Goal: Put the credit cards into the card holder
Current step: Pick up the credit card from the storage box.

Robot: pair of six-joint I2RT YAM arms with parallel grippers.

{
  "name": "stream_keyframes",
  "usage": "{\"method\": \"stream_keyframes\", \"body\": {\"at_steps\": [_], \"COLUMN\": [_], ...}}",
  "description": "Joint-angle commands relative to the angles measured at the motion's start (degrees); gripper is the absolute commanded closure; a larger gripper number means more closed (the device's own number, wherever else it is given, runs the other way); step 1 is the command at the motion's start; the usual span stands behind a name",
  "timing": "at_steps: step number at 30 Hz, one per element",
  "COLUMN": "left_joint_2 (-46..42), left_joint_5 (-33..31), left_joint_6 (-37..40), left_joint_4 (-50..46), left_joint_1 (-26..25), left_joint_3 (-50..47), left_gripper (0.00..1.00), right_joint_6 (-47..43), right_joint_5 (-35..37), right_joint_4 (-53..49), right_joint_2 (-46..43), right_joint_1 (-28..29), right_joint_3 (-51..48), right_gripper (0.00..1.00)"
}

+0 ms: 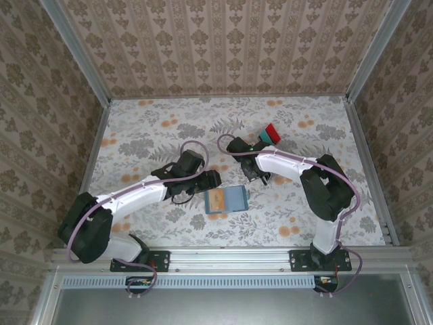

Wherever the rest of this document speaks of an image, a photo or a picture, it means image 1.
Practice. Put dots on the clear acrylic card stand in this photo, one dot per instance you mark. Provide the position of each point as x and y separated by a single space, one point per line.
270 143

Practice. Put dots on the gold credit card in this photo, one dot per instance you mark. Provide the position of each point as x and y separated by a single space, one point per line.
218 199

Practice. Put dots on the teal credit card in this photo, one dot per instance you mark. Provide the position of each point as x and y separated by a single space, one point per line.
265 136

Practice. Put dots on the blue card holder wallet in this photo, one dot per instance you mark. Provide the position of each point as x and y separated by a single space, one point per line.
236 199

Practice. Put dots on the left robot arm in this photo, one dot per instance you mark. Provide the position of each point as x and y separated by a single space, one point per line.
135 201

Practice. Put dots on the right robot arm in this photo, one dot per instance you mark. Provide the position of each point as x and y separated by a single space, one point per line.
284 167

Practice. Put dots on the left black connector box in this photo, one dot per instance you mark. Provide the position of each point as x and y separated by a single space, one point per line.
135 286

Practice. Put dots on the black connector box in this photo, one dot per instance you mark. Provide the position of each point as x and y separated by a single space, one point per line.
329 286
135 286

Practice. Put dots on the grey metal panel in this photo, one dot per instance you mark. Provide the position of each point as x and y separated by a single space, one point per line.
236 308

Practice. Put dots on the right black connector box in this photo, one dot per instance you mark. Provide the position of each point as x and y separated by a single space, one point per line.
329 286

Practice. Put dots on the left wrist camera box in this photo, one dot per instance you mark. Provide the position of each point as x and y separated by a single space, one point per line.
191 162

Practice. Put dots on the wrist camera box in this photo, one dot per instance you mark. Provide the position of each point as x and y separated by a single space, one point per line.
191 162
239 145

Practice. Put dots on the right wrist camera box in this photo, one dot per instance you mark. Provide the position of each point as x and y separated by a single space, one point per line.
239 145

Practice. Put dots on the aluminium back rail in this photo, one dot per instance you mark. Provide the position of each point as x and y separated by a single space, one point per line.
230 97

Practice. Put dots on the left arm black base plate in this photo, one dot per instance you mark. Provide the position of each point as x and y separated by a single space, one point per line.
162 260

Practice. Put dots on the aluminium front rail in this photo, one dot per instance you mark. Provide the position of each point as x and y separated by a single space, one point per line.
230 259

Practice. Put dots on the left aluminium side rail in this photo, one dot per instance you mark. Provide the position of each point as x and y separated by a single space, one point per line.
93 155

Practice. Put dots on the aluminium side rail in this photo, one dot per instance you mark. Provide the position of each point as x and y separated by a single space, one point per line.
364 152
93 155

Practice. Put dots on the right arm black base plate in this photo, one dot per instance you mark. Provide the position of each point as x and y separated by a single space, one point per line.
297 260

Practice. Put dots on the right aluminium side rail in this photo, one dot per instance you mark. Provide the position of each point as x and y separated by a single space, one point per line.
364 152

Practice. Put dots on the left aluminium corner post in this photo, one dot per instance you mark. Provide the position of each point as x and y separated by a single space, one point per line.
76 54

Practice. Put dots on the aluminium corner post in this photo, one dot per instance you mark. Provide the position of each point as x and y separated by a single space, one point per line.
379 50
76 54

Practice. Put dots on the right aluminium corner post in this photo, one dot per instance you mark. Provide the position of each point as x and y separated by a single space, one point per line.
379 50

